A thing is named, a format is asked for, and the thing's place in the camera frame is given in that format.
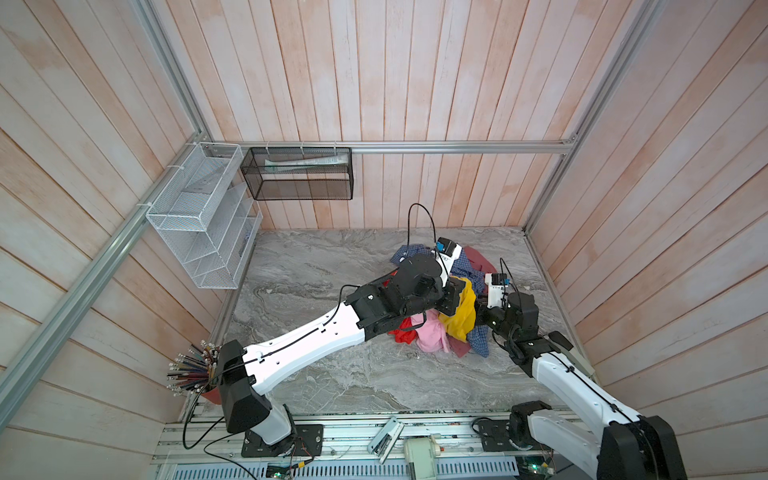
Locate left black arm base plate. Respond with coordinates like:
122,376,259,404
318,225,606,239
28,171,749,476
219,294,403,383
241,424,324,458

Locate horizontal aluminium rail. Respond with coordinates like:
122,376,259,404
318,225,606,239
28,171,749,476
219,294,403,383
204,140,574,155

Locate beige plastic box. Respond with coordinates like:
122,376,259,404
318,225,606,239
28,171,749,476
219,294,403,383
404,436,441,480

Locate pink shirt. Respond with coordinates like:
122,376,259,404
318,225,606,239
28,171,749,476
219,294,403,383
411,309,450,353

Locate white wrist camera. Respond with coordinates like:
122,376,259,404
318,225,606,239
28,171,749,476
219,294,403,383
485,273,510,309
435,237,462,283

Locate black wire mesh basket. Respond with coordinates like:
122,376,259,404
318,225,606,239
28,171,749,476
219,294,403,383
240,146,355,201

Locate maroon cloth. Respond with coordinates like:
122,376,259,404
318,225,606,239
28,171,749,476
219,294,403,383
463,246,498,275

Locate yellow t-shirt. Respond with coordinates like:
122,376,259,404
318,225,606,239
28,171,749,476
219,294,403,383
438,276,477,343

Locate white wire mesh shelf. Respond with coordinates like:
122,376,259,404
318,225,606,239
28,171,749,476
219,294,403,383
147,142,263,290

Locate right aluminium frame rail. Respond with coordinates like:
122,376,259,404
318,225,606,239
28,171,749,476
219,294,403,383
522,1,668,238

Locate left aluminium frame rail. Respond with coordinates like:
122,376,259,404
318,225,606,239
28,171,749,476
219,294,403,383
1,131,209,429

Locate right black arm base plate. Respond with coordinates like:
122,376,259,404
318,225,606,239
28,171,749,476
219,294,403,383
471,417,531,452

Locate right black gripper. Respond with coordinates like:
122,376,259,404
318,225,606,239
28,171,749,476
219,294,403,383
455,291,516,343

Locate blue checkered shirt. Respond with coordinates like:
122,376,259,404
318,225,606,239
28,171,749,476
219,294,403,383
390,243,492,359

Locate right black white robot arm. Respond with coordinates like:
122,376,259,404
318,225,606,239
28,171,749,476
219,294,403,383
475,293,687,479

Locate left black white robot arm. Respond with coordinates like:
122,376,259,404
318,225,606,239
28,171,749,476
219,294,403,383
212,247,464,447

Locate aluminium frame rail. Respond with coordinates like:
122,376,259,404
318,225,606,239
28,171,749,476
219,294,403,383
1,131,209,429
522,1,668,238

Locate red cloth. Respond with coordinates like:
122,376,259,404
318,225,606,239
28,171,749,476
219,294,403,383
389,317,418,345

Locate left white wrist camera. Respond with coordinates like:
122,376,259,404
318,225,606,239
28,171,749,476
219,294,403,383
435,237,462,283

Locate silver metal bracket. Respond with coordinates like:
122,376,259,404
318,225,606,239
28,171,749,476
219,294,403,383
367,417,405,464

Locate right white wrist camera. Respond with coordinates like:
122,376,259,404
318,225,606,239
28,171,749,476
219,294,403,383
485,273,510,309

